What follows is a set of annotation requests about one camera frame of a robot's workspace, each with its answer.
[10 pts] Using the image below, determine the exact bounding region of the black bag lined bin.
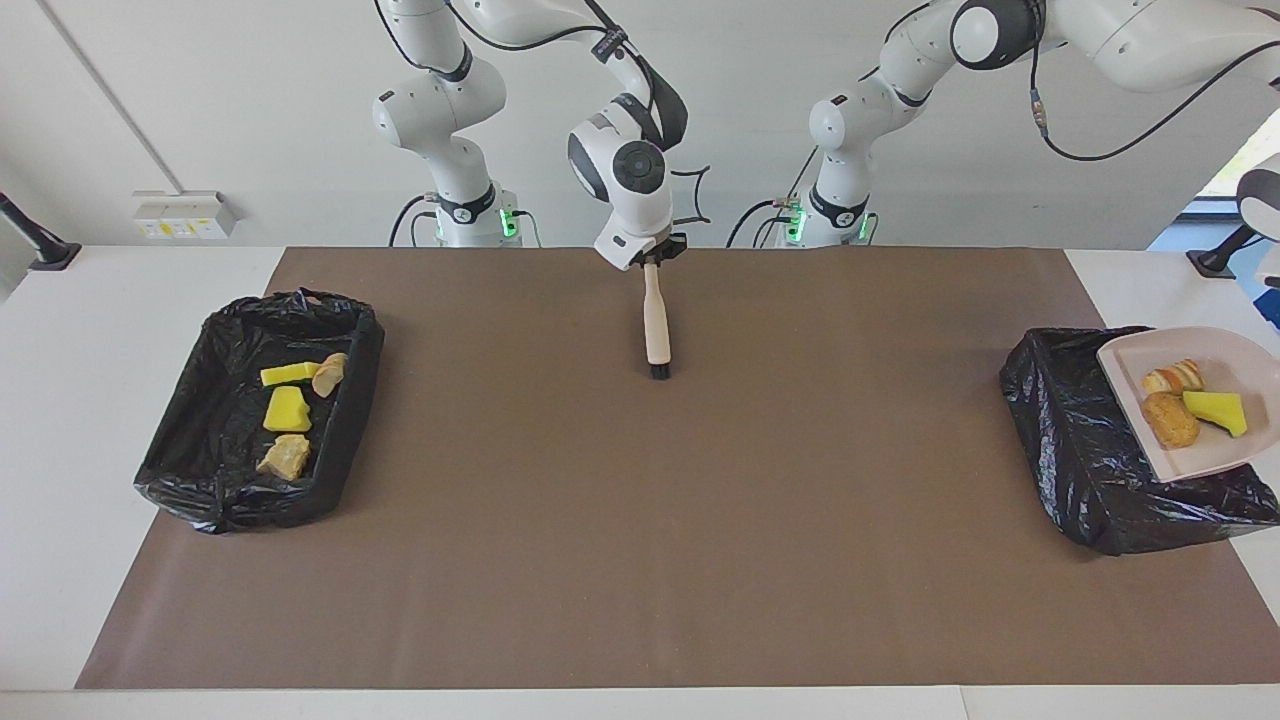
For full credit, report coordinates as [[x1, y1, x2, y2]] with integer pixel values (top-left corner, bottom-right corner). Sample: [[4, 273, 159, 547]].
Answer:
[[134, 288, 386, 534], [1000, 325, 1280, 557]]

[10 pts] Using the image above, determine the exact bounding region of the brown corn-shaped trash piece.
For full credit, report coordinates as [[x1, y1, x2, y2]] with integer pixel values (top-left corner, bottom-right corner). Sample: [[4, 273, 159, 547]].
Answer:
[[1142, 391, 1201, 450]]

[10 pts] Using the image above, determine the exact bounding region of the black right base cable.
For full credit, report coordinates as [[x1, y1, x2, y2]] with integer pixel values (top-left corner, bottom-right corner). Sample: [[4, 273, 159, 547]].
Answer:
[[388, 195, 543, 248]]

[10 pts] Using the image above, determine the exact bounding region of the black table clamp stand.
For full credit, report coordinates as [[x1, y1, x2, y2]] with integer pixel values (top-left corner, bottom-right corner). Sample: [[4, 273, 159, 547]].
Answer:
[[1186, 192, 1280, 280], [0, 190, 83, 272]]

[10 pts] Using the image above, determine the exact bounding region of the white wall cable conduit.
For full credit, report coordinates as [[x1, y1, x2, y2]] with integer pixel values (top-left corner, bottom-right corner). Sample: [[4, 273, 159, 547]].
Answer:
[[38, 0, 186, 196]]

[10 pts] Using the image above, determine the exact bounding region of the black base cable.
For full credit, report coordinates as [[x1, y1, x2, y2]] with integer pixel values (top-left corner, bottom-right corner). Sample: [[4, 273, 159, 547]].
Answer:
[[727, 155, 823, 248], [388, 195, 543, 248]]

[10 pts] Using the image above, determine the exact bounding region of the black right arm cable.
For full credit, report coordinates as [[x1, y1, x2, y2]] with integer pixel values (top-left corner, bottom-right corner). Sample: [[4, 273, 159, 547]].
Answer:
[[375, 0, 713, 227]]

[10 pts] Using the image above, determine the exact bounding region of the pale pink plastic dustpan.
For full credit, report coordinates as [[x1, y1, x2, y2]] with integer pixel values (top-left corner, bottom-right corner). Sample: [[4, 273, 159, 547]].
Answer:
[[1096, 326, 1280, 483]]

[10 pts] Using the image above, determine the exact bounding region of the small yellow sponge piece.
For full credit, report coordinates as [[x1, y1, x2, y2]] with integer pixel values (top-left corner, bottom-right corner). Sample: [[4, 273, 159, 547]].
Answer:
[[1183, 390, 1250, 439]]

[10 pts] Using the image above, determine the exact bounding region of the beige handled black bristle brush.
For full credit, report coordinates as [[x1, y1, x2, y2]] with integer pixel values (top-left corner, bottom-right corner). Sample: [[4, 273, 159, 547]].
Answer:
[[643, 262, 673, 379]]

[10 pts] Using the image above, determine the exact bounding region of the squarish green yellow sponge piece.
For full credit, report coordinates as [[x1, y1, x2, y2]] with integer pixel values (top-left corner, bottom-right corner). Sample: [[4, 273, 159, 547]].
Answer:
[[263, 387, 313, 433]]

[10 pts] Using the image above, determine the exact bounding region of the black left base cable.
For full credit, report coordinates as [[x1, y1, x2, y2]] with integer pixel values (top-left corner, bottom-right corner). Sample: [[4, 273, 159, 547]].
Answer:
[[727, 155, 823, 248]]

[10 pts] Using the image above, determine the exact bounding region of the brown table mat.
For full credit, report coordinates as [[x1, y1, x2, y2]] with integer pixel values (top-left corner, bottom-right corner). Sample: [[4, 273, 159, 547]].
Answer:
[[75, 247, 1280, 691]]

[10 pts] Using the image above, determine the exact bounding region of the white wall socket box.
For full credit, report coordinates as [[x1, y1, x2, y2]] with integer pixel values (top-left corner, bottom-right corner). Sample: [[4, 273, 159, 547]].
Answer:
[[132, 190, 241, 241]]

